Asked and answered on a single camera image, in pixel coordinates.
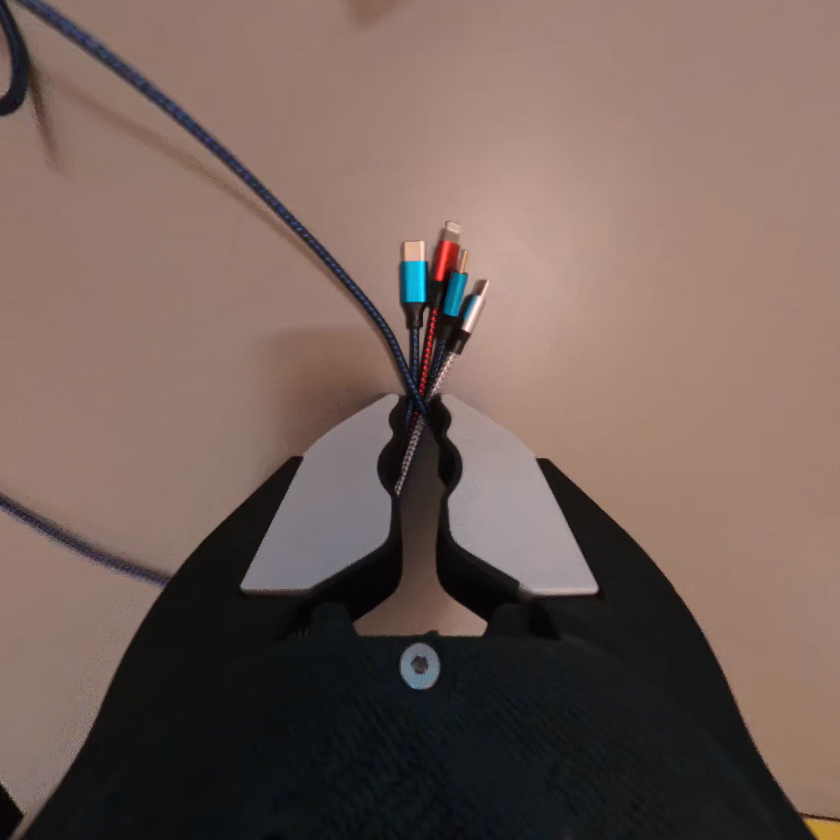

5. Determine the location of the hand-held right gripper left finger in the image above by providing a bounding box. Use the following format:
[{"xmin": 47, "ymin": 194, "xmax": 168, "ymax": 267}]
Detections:
[{"xmin": 240, "ymin": 392, "xmax": 404, "ymax": 618}]

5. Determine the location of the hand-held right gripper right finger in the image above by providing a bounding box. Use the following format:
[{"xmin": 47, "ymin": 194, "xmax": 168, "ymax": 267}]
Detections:
[{"xmin": 433, "ymin": 394, "xmax": 599, "ymax": 621}]

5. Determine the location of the blue multi-head usb cable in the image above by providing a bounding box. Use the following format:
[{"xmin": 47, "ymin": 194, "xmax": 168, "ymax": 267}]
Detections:
[{"xmin": 0, "ymin": 0, "xmax": 490, "ymax": 587}]

